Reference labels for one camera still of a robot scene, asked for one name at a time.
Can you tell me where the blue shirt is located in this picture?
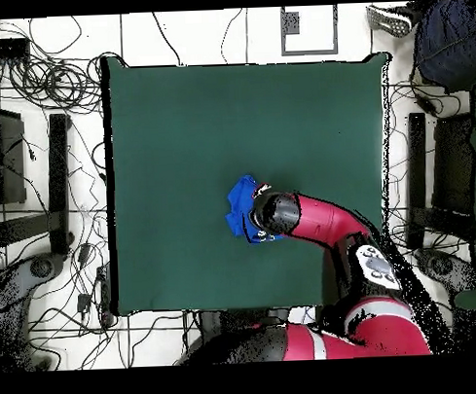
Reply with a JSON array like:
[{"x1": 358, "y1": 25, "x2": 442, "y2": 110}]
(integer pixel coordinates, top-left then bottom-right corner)
[{"x1": 223, "y1": 173, "x2": 286, "y2": 247}]

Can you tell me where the dark green table cloth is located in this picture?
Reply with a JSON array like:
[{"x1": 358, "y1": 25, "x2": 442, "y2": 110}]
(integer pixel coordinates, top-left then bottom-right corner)
[{"x1": 99, "y1": 47, "x2": 401, "y2": 318}]

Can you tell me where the small grey square plate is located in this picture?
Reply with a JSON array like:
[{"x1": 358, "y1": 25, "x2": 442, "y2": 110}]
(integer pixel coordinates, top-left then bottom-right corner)
[{"x1": 283, "y1": 11, "x2": 302, "y2": 36}]

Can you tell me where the black power strip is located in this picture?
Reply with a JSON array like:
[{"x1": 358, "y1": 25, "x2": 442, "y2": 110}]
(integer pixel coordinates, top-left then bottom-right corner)
[
  {"x1": 0, "y1": 37, "x2": 31, "y2": 61},
  {"x1": 95, "y1": 264, "x2": 116, "y2": 329}
]

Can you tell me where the dark box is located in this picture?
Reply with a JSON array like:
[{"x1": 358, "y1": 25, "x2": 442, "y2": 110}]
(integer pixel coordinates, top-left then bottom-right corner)
[
  {"x1": 0, "y1": 106, "x2": 28, "y2": 206},
  {"x1": 428, "y1": 112, "x2": 476, "y2": 219}
]

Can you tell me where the black office chair base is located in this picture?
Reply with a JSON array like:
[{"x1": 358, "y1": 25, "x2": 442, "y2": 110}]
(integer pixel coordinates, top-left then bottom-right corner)
[
  {"x1": 413, "y1": 245, "x2": 476, "y2": 295},
  {"x1": 0, "y1": 253, "x2": 67, "y2": 311}
]

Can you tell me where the person's foot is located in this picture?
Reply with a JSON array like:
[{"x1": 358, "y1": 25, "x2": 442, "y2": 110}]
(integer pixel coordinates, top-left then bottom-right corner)
[{"x1": 365, "y1": 2, "x2": 415, "y2": 40}]

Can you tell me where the person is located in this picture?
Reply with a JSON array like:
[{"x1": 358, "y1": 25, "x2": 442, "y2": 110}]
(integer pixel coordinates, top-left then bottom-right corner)
[{"x1": 412, "y1": 0, "x2": 476, "y2": 95}]

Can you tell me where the grey square frame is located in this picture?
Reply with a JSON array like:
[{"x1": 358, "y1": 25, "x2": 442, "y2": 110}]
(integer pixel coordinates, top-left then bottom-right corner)
[{"x1": 279, "y1": 4, "x2": 340, "y2": 57}]

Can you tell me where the black cable coil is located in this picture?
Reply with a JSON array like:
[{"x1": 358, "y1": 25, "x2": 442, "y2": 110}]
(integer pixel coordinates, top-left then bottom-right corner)
[{"x1": 8, "y1": 53, "x2": 103, "y2": 117}]

